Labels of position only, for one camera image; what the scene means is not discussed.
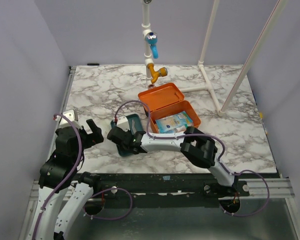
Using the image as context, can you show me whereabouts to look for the orange medicine kit box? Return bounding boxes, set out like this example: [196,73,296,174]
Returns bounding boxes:
[138,82,201,134]

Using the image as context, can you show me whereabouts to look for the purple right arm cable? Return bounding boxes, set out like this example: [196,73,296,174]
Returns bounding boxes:
[113,99,271,218]

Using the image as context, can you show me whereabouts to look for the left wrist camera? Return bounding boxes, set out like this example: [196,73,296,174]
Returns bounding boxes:
[57,109,81,129]

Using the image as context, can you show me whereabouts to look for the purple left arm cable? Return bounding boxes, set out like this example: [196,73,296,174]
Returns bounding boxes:
[31,113,135,240]

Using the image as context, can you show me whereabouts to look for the yellow faucet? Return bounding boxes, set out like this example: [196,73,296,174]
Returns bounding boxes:
[147,63,168,85]

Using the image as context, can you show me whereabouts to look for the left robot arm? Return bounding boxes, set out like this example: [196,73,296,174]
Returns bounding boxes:
[26,119,104,240]

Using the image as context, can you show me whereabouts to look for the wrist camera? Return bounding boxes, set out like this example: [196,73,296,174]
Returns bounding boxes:
[57,109,81,129]
[115,116,131,132]

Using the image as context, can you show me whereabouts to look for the black-handled bandage scissors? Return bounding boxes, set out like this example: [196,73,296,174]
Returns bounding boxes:
[131,119,138,133]

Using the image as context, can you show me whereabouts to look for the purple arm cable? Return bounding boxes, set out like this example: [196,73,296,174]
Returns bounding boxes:
[113,99,271,218]
[31,113,135,240]

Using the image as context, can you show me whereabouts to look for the blue faucet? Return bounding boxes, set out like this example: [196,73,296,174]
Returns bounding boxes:
[145,32,159,59]

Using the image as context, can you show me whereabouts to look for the teal divided tray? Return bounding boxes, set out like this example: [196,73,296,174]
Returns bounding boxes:
[116,113,144,158]

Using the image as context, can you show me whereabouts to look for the white PVC pipe frame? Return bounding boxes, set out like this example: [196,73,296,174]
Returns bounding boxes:
[141,0,288,117]

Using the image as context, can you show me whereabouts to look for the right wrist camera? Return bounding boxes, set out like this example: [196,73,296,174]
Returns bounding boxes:
[115,116,131,132]

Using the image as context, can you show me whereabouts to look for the white bottle green label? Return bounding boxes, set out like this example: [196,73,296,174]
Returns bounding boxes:
[174,125,189,133]

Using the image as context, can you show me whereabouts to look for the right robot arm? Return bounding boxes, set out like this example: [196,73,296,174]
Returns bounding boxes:
[107,126,238,196]

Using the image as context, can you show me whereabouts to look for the blue cotton swab bag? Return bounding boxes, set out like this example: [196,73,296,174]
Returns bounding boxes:
[155,111,194,134]

